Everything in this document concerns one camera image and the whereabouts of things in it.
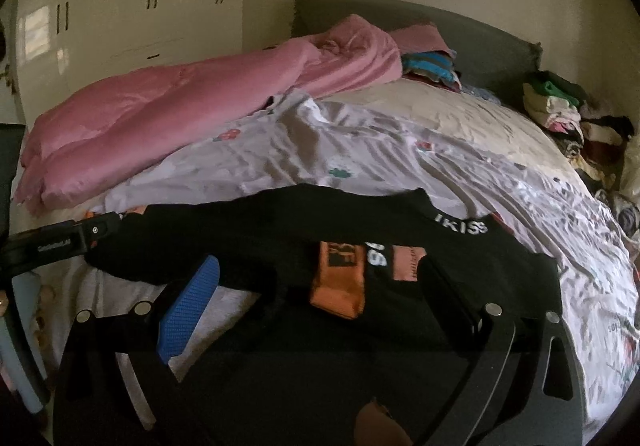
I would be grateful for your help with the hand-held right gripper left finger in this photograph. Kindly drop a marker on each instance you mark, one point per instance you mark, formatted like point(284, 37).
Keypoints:
point(187, 311)

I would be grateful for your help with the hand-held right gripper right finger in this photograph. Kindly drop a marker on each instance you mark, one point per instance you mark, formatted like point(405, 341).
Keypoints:
point(500, 341)

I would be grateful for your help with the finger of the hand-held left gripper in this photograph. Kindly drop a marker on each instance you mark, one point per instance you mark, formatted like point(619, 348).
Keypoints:
point(65, 239)

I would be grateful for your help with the black shirt with orange patch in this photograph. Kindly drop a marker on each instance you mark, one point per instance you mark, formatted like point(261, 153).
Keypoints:
point(300, 231)

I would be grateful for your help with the pile of mixed clothes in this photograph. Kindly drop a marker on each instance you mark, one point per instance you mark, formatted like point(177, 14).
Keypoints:
point(565, 111)

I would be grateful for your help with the pink duvet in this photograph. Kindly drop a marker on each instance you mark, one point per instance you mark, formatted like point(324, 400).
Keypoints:
point(150, 116)

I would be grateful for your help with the beige bed sheet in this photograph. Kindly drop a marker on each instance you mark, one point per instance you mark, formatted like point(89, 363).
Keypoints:
point(475, 126)

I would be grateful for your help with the cream wardrobe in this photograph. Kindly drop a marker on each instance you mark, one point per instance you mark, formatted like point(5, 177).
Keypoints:
point(125, 26)

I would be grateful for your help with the white floral blanket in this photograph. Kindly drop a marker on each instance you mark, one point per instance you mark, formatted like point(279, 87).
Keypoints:
point(350, 151)

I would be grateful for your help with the grey bed headboard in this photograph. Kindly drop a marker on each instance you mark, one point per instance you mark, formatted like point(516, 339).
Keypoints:
point(475, 36)

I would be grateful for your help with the pink pillow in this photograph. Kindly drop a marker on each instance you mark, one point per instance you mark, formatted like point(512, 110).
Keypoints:
point(420, 39)

